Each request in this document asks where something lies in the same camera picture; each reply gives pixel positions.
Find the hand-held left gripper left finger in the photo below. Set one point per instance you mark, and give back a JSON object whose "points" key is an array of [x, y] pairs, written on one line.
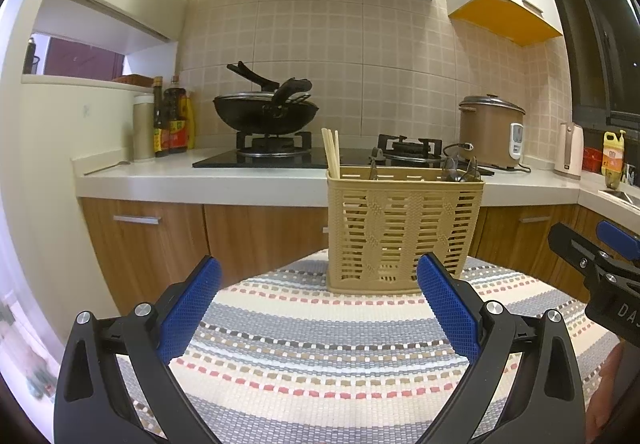
{"points": [[192, 309]]}

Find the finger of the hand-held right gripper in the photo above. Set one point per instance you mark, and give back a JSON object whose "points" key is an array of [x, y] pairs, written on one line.
{"points": [[575, 251], [620, 241]]}

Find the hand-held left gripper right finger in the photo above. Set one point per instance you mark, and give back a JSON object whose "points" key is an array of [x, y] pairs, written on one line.
{"points": [[447, 304]]}

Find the tan plastic utensil basket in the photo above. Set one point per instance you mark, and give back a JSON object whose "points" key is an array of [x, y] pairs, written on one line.
{"points": [[400, 229]]}

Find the person's right hand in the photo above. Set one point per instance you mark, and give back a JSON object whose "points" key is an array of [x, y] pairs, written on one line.
{"points": [[605, 389]]}

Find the metal sink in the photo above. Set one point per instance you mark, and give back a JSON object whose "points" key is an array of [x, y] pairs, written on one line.
{"points": [[622, 196]]}

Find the yellow dish soap bottle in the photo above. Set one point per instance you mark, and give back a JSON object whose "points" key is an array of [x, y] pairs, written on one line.
{"points": [[614, 159]]}

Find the red plastic basket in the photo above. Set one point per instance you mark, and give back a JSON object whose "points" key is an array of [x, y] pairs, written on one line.
{"points": [[593, 160]]}

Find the wooden base cabinet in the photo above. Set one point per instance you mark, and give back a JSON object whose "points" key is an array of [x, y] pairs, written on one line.
{"points": [[250, 234]]}

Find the pale pink kettle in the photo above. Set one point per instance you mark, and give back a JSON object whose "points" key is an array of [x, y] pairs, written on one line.
{"points": [[569, 151]]}

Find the white kitchen countertop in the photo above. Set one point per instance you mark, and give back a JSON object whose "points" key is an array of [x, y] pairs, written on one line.
{"points": [[200, 181]]}

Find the striped woven mat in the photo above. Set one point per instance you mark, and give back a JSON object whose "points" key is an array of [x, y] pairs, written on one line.
{"points": [[320, 364]]}

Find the brown rice cooker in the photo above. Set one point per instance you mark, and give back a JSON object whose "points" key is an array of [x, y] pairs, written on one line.
{"points": [[487, 134]]}

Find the metal spoon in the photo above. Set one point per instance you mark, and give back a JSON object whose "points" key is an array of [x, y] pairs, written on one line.
{"points": [[105, 168]]}

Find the black glass gas stove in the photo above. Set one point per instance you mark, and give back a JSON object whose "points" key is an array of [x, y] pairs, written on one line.
{"points": [[345, 158]]}

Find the wide dark sauce bottle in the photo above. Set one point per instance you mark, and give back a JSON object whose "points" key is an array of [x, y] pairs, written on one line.
{"points": [[176, 124]]}

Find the white canister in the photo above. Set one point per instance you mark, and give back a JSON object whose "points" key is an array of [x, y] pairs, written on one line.
{"points": [[143, 129]]}

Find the yellow sauce bottle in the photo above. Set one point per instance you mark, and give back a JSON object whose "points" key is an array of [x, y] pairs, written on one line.
{"points": [[190, 121]]}

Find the slim dark sauce bottle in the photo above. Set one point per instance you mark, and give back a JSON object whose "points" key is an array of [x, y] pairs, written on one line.
{"points": [[159, 124]]}

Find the wooden chopstick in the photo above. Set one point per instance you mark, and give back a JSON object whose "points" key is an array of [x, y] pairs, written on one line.
{"points": [[331, 151], [327, 149], [337, 149]]}

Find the dark window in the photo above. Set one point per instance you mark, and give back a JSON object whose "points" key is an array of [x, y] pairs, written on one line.
{"points": [[595, 49]]}

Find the black wok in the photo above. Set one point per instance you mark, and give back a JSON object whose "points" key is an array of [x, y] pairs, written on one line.
{"points": [[265, 116]]}

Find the wicker tray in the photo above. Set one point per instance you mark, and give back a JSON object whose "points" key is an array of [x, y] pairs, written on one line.
{"points": [[132, 80]]}

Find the black spatula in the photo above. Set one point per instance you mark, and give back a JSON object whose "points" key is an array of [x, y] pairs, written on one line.
{"points": [[252, 75]]}

